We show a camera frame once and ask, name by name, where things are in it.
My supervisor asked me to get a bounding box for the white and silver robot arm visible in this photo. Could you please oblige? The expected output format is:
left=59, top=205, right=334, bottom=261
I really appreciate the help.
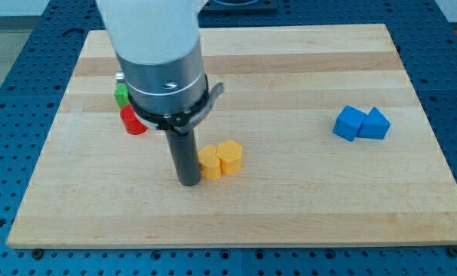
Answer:
left=97, top=0, right=223, bottom=134

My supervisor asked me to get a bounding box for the yellow heart block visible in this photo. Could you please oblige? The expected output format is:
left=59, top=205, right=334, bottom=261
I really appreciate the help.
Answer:
left=198, top=145, right=222, bottom=180

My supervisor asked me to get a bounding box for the yellow hexagon block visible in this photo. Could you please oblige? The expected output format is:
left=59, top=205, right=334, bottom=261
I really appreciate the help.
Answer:
left=216, top=140, right=242, bottom=175

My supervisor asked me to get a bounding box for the black cylindrical pointer tool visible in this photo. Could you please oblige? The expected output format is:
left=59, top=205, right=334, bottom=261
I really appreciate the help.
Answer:
left=166, top=130, right=202, bottom=186

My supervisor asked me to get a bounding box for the red cylinder block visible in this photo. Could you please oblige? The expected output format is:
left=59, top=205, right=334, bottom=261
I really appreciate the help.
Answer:
left=120, top=104, right=148, bottom=135

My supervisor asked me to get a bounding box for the wooden board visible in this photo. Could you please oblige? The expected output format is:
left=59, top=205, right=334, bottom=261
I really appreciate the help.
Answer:
left=7, top=24, right=457, bottom=249

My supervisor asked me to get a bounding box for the green block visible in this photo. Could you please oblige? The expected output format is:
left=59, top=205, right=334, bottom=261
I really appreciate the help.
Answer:
left=114, top=83, right=130, bottom=110

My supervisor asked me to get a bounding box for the blue cube block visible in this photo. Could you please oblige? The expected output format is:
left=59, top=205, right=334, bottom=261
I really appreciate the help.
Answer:
left=333, top=105, right=367, bottom=142

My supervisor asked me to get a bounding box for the blue triangular block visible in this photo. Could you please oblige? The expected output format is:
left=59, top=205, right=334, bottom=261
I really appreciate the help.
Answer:
left=357, top=107, right=391, bottom=140

